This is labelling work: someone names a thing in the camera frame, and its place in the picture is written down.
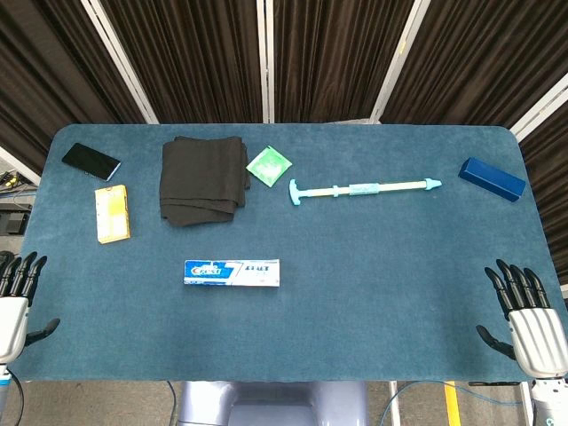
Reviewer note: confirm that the blue table mat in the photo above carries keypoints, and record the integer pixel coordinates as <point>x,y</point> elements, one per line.
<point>284,319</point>

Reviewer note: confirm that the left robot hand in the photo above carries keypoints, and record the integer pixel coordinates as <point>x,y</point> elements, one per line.
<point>13,317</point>

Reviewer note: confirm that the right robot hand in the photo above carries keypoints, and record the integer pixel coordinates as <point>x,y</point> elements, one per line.
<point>534,337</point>

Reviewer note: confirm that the folded black cloth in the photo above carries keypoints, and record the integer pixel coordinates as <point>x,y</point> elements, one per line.
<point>203,179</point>

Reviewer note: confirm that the light blue hand pump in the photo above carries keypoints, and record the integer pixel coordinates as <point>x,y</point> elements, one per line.
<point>364,189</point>

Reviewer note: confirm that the white blue toothpaste box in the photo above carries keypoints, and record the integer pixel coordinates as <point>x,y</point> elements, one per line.
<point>231,272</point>

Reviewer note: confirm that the white folding screen frame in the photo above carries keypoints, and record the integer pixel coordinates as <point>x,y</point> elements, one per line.
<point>268,62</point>

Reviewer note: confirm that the dark brown curtain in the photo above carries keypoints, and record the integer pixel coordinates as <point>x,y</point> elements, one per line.
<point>199,53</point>

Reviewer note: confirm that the black equipment on floor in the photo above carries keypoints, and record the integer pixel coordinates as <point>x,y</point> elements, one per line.
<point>13,219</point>

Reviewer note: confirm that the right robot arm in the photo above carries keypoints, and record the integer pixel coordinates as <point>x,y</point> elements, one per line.
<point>549,401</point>

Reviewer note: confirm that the green sachet packet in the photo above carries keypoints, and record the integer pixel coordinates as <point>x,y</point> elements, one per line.
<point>268,166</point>

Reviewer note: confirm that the grey robot torso base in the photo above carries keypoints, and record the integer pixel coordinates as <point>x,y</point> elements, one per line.
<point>273,404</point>

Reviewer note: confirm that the black smartphone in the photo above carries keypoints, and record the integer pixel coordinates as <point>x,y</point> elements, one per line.
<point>91,161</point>

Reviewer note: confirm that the yellow white small box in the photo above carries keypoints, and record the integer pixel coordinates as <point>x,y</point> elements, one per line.
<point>112,214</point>

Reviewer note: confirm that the dark blue rectangular box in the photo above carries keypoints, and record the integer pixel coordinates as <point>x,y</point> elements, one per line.
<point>491,179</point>

